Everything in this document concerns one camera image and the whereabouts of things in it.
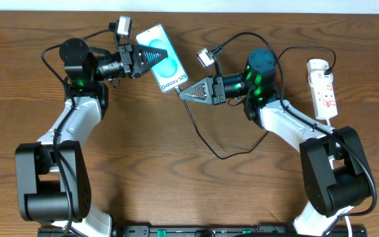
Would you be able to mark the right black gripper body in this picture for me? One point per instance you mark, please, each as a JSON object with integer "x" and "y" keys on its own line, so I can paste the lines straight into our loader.
{"x": 219, "y": 95}

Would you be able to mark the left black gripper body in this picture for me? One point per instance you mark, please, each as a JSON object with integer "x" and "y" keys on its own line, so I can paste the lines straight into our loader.
{"x": 127, "y": 60}

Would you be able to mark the smartphone with teal screen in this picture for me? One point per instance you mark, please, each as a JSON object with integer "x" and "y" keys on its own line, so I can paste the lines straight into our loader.
{"x": 170, "y": 72}

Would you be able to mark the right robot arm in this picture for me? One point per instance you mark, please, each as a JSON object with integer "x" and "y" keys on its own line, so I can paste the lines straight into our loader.
{"x": 336, "y": 173}

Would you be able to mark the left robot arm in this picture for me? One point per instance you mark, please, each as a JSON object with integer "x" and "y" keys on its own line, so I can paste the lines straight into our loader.
{"x": 52, "y": 180}

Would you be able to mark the white charger plug adapter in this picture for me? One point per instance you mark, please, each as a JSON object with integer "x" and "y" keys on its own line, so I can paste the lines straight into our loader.
{"x": 316, "y": 65}

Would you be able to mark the white power strip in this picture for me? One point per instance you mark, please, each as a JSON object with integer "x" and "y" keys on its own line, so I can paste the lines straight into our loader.
{"x": 322, "y": 90}

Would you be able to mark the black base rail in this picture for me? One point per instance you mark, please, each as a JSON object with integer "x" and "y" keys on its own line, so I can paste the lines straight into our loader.
{"x": 263, "y": 230}

